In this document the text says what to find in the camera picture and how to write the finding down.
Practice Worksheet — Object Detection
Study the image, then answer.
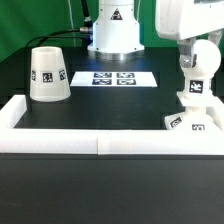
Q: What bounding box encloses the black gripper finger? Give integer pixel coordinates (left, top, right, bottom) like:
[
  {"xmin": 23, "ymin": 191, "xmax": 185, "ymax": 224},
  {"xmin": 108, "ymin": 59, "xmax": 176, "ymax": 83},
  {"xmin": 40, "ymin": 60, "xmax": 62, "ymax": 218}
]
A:
[
  {"xmin": 177, "ymin": 37, "xmax": 196, "ymax": 68},
  {"xmin": 208, "ymin": 29, "xmax": 223, "ymax": 42}
]

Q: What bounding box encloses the white foam border frame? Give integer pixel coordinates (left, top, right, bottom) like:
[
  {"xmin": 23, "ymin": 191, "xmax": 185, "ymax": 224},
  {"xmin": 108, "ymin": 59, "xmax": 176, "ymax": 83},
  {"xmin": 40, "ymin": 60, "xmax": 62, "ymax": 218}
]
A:
[{"xmin": 0, "ymin": 95, "xmax": 224, "ymax": 155}]

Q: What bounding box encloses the white lamp shade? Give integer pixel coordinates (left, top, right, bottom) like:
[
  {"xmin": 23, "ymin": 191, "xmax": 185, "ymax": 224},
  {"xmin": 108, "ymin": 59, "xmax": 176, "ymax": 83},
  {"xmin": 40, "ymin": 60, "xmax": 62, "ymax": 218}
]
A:
[{"xmin": 30, "ymin": 46, "xmax": 71, "ymax": 102}]

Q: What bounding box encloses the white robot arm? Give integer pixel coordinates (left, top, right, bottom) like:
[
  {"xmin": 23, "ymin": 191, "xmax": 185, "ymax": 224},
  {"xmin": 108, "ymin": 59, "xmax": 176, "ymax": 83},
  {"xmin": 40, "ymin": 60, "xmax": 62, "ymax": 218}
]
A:
[{"xmin": 88, "ymin": 0, "xmax": 224, "ymax": 68}]

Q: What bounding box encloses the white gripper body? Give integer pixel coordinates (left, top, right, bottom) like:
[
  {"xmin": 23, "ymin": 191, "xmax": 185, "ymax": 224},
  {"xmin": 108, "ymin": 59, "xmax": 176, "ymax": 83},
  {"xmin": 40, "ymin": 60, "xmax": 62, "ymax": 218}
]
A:
[{"xmin": 155, "ymin": 0, "xmax": 224, "ymax": 40}]

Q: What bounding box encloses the white lamp base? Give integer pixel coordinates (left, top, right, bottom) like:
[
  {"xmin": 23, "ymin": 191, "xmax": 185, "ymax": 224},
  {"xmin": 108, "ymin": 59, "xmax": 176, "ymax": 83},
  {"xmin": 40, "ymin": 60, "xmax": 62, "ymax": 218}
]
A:
[{"xmin": 164, "ymin": 92, "xmax": 224, "ymax": 132}]

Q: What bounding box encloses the black cable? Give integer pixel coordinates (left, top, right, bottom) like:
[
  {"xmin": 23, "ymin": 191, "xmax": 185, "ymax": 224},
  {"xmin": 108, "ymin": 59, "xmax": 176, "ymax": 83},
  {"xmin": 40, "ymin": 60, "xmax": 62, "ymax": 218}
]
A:
[{"xmin": 25, "ymin": 26, "xmax": 94, "ymax": 48}]

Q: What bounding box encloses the white lamp bulb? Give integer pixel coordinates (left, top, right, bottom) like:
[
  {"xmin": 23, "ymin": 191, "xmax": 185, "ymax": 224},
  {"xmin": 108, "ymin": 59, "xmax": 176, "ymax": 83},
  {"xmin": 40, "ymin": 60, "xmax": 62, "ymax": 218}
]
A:
[{"xmin": 182, "ymin": 39, "xmax": 221, "ymax": 100}]

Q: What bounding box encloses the white marker tag sheet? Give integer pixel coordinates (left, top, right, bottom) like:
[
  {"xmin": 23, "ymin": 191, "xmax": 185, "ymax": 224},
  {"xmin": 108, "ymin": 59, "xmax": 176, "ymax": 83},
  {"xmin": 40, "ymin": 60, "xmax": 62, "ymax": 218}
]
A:
[{"xmin": 70, "ymin": 71, "xmax": 157, "ymax": 87}]

